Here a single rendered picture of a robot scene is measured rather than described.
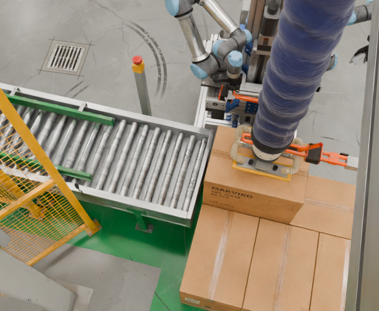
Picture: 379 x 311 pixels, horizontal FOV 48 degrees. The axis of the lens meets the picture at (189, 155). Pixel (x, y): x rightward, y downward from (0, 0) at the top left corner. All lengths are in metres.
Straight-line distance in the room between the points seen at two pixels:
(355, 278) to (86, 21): 4.46
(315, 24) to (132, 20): 3.28
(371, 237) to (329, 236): 2.67
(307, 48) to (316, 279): 1.69
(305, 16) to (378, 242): 1.24
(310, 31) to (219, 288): 1.75
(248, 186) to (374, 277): 2.26
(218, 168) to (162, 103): 1.51
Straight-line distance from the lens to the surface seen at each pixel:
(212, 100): 2.74
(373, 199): 0.31
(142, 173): 2.99
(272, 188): 2.55
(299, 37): 1.56
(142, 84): 3.06
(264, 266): 2.81
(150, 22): 4.55
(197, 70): 2.55
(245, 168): 2.43
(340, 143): 3.92
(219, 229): 2.84
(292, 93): 1.79
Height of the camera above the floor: 3.26
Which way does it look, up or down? 64 degrees down
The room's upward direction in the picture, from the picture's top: straight up
